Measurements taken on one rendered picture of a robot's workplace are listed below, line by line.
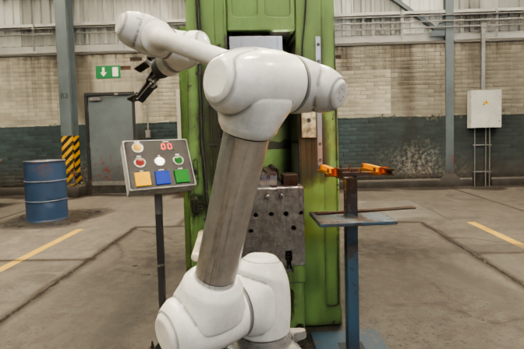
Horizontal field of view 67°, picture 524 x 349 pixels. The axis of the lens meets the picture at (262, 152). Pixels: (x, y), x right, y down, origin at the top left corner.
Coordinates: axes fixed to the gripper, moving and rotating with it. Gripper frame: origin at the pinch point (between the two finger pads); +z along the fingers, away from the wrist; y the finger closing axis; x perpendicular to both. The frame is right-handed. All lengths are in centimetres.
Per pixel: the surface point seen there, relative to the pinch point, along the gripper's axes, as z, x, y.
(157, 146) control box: 47, -40, 0
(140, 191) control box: 46, -36, -26
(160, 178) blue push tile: 42, -43, -18
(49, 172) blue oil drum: 472, -118, 95
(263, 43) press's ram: 1, -67, 63
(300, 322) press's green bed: 23, -138, -80
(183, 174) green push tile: 38, -54, -13
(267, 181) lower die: 19, -98, -7
